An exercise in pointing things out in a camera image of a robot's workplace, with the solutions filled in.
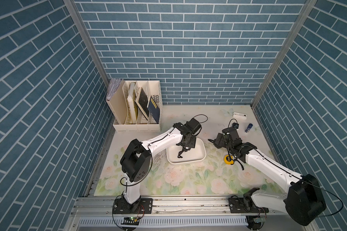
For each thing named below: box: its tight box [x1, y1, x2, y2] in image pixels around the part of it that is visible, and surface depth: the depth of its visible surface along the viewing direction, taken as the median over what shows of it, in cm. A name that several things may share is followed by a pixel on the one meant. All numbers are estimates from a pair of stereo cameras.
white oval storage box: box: [165, 134, 207, 165], surface depth 93 cm
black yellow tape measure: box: [177, 146, 191, 159], surface depth 88 cm
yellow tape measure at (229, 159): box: [223, 154, 235, 165], surface depth 90 cm
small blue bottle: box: [244, 123, 254, 134], surface depth 101 cm
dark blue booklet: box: [147, 95, 161, 125], surface depth 107 cm
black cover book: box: [134, 87, 149, 121], surface depth 101 cm
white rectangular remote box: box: [232, 112, 248, 120], surface depth 114 cm
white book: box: [127, 81, 137, 124], surface depth 96 cm
